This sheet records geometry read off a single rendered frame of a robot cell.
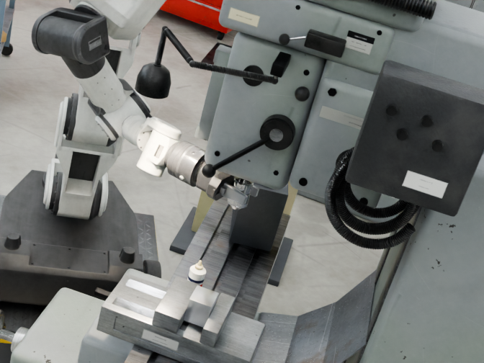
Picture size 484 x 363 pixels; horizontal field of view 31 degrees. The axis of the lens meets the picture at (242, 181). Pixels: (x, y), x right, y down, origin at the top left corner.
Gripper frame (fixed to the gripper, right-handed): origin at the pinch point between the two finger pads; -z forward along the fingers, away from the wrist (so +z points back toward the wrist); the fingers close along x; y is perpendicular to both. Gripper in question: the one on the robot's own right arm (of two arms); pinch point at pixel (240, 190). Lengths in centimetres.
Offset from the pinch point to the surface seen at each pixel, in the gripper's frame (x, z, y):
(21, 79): 210, 246, 126
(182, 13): 389, 255, 115
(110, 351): -21.6, 11.0, 42.2
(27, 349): -25, 32, 54
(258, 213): 32.0, 6.8, 22.4
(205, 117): -5.6, 10.5, -15.4
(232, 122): -10.9, 1.3, -19.9
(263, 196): 32.0, 6.8, 17.1
